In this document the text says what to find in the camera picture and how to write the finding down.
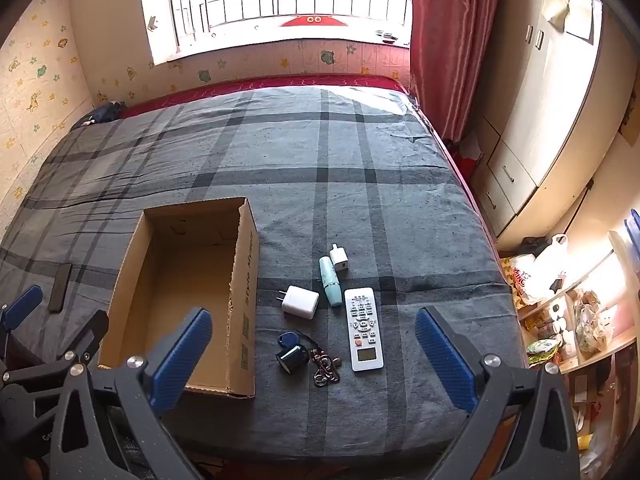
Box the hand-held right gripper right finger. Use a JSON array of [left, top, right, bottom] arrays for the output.
[[415, 306, 581, 480]]

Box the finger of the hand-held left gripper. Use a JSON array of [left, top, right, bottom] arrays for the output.
[[0, 310, 110, 387], [0, 284, 44, 366]]

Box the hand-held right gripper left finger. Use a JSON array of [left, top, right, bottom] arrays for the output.
[[50, 307, 213, 480]]

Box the cardboard box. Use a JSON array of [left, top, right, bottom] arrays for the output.
[[97, 196, 260, 400]]

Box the white remote control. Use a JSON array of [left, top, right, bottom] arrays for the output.
[[345, 287, 385, 372]]

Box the key bunch with blue fob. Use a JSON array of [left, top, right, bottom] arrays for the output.
[[276, 329, 346, 388]]

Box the large white charger plug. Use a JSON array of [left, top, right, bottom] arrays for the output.
[[274, 286, 320, 320]]

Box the light teal small bottle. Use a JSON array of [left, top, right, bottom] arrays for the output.
[[319, 256, 344, 308]]

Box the small white charger plug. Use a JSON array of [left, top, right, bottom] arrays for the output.
[[328, 243, 351, 277]]

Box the black smartphone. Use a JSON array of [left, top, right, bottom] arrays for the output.
[[49, 262, 72, 313]]

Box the green snack packet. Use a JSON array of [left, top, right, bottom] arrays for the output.
[[525, 338, 563, 366]]

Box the white plastic bag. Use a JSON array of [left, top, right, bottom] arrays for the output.
[[510, 234, 571, 306]]

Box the clear plastic food bag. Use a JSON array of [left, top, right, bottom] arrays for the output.
[[572, 290, 616, 353]]

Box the wooden shelf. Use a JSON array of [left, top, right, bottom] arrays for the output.
[[517, 230, 640, 480]]

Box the red bag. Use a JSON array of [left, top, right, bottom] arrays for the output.
[[445, 132, 483, 181]]

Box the dark clothing bundle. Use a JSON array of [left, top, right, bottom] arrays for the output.
[[70, 101, 127, 131]]

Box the cream wardrobe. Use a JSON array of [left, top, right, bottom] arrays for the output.
[[470, 0, 621, 251]]

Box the red curtain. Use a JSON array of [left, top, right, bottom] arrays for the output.
[[409, 0, 506, 143]]

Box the red windowsill decoration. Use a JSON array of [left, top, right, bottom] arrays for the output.
[[280, 14, 346, 29]]

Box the paper sheet on wardrobe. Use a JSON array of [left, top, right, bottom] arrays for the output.
[[545, 0, 596, 41]]

